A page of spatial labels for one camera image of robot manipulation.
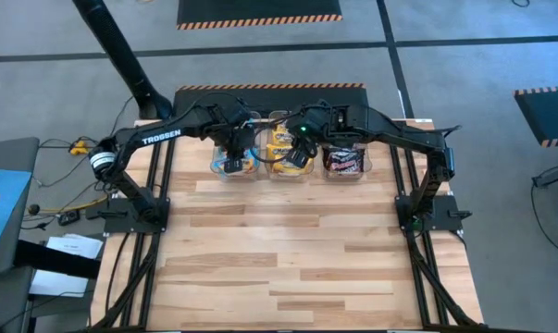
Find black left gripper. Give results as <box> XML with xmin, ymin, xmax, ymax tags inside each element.
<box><xmin>220</xmin><ymin>120</ymin><xmax>257</xmax><ymax>175</ymax></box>

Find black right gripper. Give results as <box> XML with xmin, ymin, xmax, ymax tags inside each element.
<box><xmin>285</xmin><ymin>105</ymin><xmax>329</xmax><ymax>168</ymax></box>

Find clear plastic bin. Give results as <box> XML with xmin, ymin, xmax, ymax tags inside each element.
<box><xmin>208</xmin><ymin>110</ymin><xmax>261</xmax><ymax>181</ymax></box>
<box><xmin>264</xmin><ymin>109</ymin><xmax>317</xmax><ymax>181</ymax></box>
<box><xmin>319</xmin><ymin>109</ymin><xmax>374</xmax><ymax>181</ymax></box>

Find hazard-striped black floor mat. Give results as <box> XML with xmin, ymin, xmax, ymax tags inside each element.
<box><xmin>173</xmin><ymin>82</ymin><xmax>371</xmax><ymax>120</ymax></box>
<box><xmin>175</xmin><ymin>0</ymin><xmax>343</xmax><ymax>31</ymax></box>
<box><xmin>513</xmin><ymin>84</ymin><xmax>558</xmax><ymax>148</ymax></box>

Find white paper sheets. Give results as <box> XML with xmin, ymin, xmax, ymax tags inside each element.
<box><xmin>28</xmin><ymin>233</ymin><xmax>105</xmax><ymax>298</ymax></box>

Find black power adapter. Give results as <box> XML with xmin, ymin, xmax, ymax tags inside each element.
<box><xmin>57</xmin><ymin>210</ymin><xmax>81</xmax><ymax>227</ymax></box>

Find black padded bar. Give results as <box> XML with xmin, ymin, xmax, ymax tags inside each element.
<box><xmin>13</xmin><ymin>239</ymin><xmax>102</xmax><ymax>280</ymax></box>

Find grey side desk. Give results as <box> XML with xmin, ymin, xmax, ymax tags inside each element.
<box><xmin>0</xmin><ymin>137</ymin><xmax>40</xmax><ymax>278</ymax></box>

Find blue sheet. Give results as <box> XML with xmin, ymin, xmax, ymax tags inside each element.
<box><xmin>0</xmin><ymin>168</ymin><xmax>33</xmax><ymax>265</ymax></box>

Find grey chair base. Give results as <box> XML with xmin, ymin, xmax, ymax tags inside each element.
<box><xmin>531</xmin><ymin>162</ymin><xmax>558</xmax><ymax>191</ymax></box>

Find black aluminium table frame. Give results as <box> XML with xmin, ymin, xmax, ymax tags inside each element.
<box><xmin>89</xmin><ymin>118</ymin><xmax>488</xmax><ymax>333</ymax></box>

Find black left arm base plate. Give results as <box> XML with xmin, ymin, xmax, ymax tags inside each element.
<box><xmin>103</xmin><ymin>197</ymin><xmax>171</xmax><ymax>235</ymax></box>

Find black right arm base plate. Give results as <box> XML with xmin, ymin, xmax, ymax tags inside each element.
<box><xmin>395</xmin><ymin>194</ymin><xmax>473</xmax><ymax>232</ymax></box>

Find black camera stand pole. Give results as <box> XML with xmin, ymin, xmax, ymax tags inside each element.
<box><xmin>71</xmin><ymin>0</ymin><xmax>174</xmax><ymax>120</ymax></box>

